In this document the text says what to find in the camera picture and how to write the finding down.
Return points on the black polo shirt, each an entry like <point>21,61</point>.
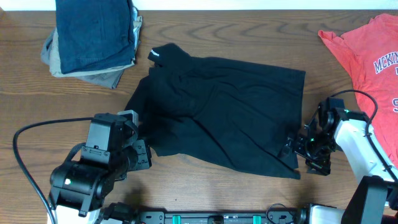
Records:
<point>227,112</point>

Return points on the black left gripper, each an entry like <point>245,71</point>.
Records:
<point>142,149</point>

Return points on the folded grey garment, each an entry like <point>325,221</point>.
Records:
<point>109,80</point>

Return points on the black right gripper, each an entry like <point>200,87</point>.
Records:
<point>322,166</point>

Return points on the folded navy blue garment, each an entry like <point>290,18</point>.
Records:
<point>94,34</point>

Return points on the red printed t-shirt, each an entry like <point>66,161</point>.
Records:
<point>369,55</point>

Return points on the folded beige garment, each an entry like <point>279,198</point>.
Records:
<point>55,63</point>

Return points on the folded light blue garment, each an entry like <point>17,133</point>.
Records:
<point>135,26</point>

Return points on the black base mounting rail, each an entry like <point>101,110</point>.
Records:
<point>276,214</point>

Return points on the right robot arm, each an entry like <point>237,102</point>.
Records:
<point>350,132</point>

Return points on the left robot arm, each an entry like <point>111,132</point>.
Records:
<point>80,185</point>

